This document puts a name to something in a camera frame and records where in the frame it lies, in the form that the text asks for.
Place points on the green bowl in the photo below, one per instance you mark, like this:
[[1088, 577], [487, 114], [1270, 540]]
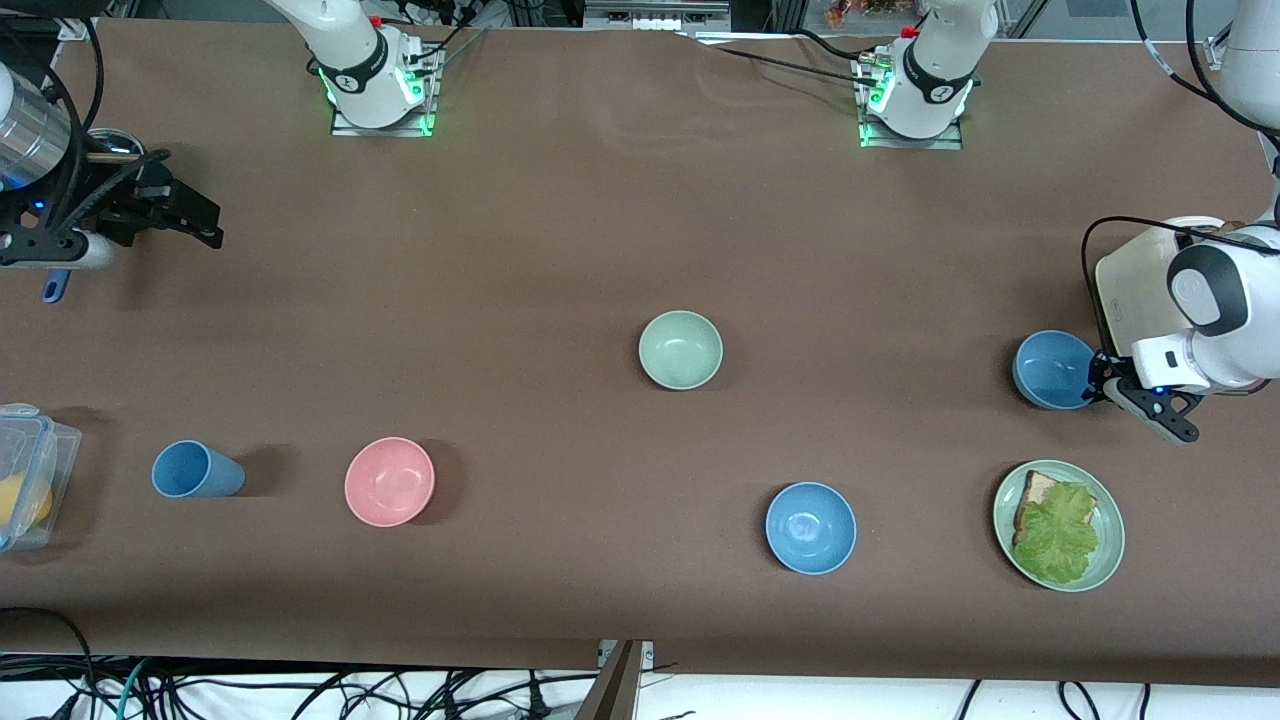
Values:
[[680, 350]]

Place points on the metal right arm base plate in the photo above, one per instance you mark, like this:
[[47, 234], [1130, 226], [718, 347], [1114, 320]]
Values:
[[385, 130]]

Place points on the brown paper table cover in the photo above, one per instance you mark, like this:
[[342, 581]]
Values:
[[600, 200]]

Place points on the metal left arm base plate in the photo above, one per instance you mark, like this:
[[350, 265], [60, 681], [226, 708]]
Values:
[[910, 143]]

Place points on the green lettuce leaf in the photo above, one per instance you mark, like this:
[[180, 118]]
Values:
[[1060, 540]]

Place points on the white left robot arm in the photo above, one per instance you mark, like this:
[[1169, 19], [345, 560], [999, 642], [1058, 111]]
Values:
[[940, 70]]

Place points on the yellow fruit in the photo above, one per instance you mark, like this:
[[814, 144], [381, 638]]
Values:
[[25, 505]]

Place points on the blue ribbed cup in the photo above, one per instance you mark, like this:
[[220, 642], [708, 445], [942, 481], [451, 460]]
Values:
[[195, 470]]

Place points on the blue bowl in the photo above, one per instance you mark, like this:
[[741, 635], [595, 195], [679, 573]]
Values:
[[1050, 365], [810, 527]]

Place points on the clear plastic food container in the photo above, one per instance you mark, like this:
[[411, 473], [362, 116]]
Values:
[[40, 440]]

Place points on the pink bowl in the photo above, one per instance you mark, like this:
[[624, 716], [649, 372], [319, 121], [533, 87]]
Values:
[[390, 482]]

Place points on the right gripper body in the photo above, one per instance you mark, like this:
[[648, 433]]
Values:
[[128, 204]]

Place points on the wooden post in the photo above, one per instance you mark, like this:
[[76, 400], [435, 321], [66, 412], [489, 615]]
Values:
[[615, 690]]

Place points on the white power strip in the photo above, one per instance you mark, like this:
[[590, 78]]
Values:
[[650, 18]]

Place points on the metal bracket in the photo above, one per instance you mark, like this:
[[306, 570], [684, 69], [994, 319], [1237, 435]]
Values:
[[648, 655]]

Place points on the toast bread slice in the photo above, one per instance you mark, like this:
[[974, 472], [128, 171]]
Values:
[[1038, 488]]

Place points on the green plate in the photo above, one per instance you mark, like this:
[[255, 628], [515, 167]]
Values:
[[1110, 525]]

